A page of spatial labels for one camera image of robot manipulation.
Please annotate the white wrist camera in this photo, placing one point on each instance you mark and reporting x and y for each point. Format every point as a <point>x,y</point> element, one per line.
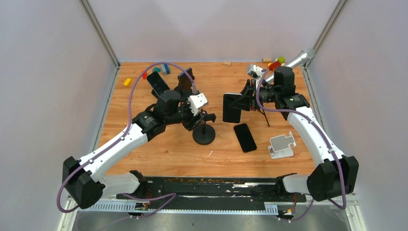
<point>197,102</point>
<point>254,71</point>

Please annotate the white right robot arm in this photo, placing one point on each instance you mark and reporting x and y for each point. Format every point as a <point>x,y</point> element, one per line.
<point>335,173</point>

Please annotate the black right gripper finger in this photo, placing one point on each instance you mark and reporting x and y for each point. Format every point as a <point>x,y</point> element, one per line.
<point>241,102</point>
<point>249,87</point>

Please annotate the red toy car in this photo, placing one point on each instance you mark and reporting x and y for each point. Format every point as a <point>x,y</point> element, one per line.
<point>278,62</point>

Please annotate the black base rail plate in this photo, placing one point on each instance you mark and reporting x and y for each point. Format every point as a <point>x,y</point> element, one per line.
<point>258,189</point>

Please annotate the black round-base clamp stand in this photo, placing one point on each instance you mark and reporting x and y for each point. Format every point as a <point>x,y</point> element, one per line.
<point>205,134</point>

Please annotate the yellow block left side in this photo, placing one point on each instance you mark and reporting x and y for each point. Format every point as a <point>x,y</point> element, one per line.
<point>127,82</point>

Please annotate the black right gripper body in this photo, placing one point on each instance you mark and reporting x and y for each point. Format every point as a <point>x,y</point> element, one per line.
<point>267,94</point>

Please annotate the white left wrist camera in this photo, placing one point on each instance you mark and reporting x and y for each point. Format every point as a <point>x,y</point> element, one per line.
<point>197,102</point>

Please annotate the teal phone black screen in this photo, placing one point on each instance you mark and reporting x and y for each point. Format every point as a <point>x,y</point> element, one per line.
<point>158,85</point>

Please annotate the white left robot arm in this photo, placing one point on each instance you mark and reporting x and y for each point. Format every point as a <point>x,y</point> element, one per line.
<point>85,179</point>

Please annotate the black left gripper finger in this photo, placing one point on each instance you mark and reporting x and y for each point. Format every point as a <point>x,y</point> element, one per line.
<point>204,114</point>
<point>190,125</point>

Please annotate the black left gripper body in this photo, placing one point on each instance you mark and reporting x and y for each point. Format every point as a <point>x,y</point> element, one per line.
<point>183,114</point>

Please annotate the black mini tripod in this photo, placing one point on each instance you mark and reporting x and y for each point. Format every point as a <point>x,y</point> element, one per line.
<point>262,111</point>

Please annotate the silver microphone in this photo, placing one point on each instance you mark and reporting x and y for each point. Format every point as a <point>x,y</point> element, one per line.
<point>303,57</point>

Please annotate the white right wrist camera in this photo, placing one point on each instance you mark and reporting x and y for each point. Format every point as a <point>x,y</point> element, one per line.
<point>254,71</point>

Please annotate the blue phone black screen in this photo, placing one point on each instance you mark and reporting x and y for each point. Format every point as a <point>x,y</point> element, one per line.
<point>185,83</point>

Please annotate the black phone silver frame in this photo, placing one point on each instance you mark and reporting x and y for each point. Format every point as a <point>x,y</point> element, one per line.
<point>230,115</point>

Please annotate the black phone dark frame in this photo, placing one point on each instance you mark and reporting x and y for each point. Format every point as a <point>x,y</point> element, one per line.
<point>245,138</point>

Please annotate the silver aluminium phone stand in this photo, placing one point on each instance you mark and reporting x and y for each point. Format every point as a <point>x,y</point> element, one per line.
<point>281,146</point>

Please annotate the blue white block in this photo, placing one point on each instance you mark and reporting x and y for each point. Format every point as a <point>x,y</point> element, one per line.
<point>165,69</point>

